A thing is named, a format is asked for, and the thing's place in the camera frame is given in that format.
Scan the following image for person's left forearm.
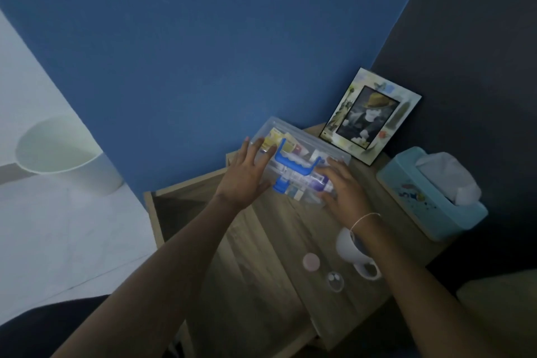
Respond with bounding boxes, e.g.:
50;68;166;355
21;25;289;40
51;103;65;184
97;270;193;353
50;196;252;358

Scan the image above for beige bed frame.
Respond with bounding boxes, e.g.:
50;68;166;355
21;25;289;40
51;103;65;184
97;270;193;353
456;269;537;358

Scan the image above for person's right forearm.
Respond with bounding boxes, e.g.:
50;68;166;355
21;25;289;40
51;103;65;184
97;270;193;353
356;219;504;358

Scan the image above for light blue tissue box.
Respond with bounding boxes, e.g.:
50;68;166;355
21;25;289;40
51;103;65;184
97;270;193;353
376;147;489;242

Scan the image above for yellow medicine box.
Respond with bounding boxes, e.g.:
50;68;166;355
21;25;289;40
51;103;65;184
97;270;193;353
260;126;294;153

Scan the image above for person's right hand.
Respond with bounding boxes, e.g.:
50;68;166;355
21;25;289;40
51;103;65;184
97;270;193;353
314;156;374;231

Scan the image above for white trash bin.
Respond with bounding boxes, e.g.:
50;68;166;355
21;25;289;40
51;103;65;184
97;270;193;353
15;115;125;197

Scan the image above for wooden drawer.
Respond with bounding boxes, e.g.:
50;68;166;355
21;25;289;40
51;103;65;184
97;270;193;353
143;167;318;358

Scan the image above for person's black trousers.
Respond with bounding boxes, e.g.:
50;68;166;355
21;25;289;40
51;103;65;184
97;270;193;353
0;294;110;358

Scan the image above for white mug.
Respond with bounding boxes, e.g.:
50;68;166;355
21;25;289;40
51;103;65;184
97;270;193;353
335;227;383;282

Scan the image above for small clear pill jar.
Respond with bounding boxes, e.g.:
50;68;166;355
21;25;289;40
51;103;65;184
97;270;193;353
326;271;346;294

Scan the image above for clear plastic medicine box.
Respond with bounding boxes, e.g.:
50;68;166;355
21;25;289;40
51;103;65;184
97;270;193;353
250;116;352;208

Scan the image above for white tissue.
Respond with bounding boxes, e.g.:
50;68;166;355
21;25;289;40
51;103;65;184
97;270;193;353
415;152;482;206

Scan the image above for pale photo frame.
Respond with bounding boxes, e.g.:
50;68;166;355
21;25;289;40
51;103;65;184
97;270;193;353
318;67;422;167

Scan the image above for person's left hand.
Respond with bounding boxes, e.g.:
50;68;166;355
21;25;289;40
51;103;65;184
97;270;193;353
214;136;279;211

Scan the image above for white string bracelet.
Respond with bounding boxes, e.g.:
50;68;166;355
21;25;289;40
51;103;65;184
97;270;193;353
349;212;383;233

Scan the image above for wooden nightstand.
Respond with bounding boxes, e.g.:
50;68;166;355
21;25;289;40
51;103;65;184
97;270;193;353
225;123;456;352

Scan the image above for large white spray bottle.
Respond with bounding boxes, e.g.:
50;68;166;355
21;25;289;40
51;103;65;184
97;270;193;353
268;160;336;195

